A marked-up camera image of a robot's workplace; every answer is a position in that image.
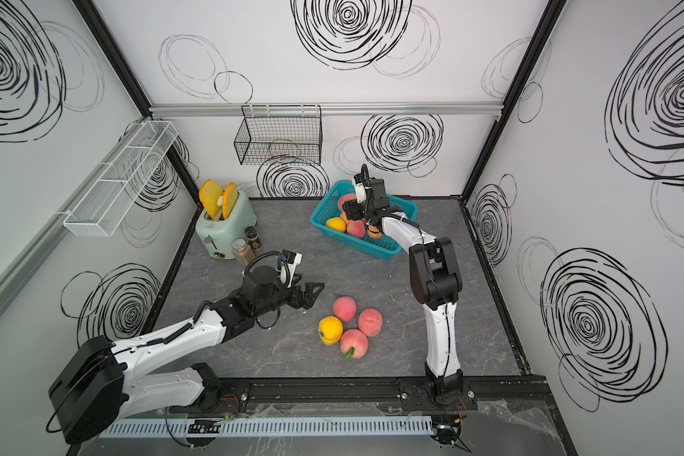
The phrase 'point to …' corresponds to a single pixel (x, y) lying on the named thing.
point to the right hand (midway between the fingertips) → (356, 201)
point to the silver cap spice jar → (243, 252)
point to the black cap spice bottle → (252, 236)
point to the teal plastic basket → (385, 247)
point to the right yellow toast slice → (229, 195)
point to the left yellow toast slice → (209, 193)
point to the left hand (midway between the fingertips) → (313, 282)
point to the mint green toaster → (217, 237)
